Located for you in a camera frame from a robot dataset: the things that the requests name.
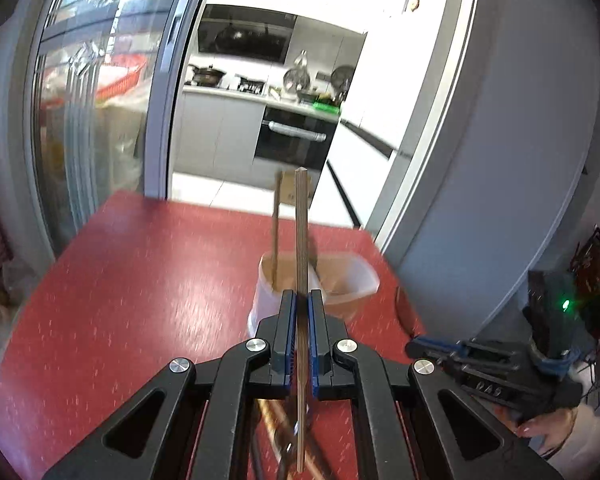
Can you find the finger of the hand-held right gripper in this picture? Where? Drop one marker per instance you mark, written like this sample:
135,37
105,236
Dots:
422,347
457,367

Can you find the black built-in oven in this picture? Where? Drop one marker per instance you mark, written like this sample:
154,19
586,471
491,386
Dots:
292,135

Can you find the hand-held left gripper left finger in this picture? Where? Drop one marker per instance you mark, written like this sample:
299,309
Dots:
291,332

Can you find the hanging dark pan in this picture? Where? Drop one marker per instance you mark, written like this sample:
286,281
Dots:
342,77

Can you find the person's right hand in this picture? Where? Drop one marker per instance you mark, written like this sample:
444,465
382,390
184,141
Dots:
527,427

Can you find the gas stove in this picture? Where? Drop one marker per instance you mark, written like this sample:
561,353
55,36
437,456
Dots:
251,86

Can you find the reddish brown wooden utensil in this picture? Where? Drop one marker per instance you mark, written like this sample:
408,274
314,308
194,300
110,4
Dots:
404,310

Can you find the black wok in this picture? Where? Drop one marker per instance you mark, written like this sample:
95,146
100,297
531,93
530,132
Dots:
207,76

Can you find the beige plastic utensil holder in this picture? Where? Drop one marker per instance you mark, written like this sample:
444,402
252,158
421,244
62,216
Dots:
267,297

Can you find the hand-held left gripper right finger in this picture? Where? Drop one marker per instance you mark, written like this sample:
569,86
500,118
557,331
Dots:
314,332

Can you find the brown wooden chopstick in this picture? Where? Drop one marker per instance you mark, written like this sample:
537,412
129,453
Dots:
272,422
275,245

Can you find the sliding glass door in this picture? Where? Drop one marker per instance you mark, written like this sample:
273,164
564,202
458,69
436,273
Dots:
105,125

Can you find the steel strainer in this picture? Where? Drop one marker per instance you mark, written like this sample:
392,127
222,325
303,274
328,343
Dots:
296,77

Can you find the dark brown chopstick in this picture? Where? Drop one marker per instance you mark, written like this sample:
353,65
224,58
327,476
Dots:
316,456

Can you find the cardboard box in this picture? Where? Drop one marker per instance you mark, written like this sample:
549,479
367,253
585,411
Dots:
287,187

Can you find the green kitchen item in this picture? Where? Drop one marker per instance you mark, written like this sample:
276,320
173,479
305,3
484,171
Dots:
326,106

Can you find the black range hood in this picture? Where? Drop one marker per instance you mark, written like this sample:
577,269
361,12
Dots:
245,35

